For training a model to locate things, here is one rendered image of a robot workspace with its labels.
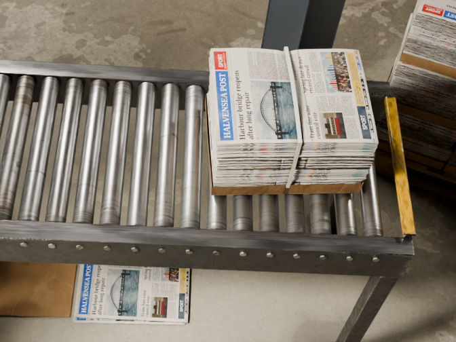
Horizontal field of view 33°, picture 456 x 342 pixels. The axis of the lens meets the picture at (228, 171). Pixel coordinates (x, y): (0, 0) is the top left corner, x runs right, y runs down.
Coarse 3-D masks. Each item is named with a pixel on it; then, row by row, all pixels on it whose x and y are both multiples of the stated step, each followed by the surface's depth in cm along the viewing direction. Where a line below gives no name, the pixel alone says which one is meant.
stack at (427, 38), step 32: (448, 0) 235; (416, 32) 238; (448, 32) 234; (448, 64) 244; (416, 96) 259; (448, 96) 254; (384, 128) 278; (416, 128) 272; (448, 128) 267; (384, 160) 291; (448, 160) 282; (448, 192) 294
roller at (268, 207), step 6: (264, 198) 194; (270, 198) 193; (276, 198) 195; (264, 204) 193; (270, 204) 192; (276, 204) 193; (264, 210) 192; (270, 210) 191; (276, 210) 192; (264, 216) 191; (270, 216) 190; (276, 216) 191; (264, 222) 190; (270, 222) 190; (276, 222) 190; (264, 228) 189; (270, 228) 189; (276, 228) 189
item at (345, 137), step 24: (312, 72) 187; (336, 72) 187; (360, 72) 188; (312, 96) 183; (336, 96) 183; (360, 96) 184; (312, 120) 179; (336, 120) 179; (360, 120) 180; (336, 144) 177; (360, 144) 177; (312, 168) 185; (336, 168) 185; (360, 168) 187
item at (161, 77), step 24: (0, 72) 209; (24, 72) 209; (48, 72) 210; (72, 72) 211; (96, 72) 211; (120, 72) 212; (144, 72) 213; (168, 72) 214; (192, 72) 214; (384, 96) 216
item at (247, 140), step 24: (216, 48) 188; (240, 48) 189; (216, 72) 184; (240, 72) 185; (264, 72) 186; (216, 96) 180; (240, 96) 181; (264, 96) 182; (216, 120) 177; (240, 120) 177; (264, 120) 178; (216, 144) 174; (240, 144) 174; (264, 144) 175; (216, 168) 183; (240, 168) 183; (264, 168) 183
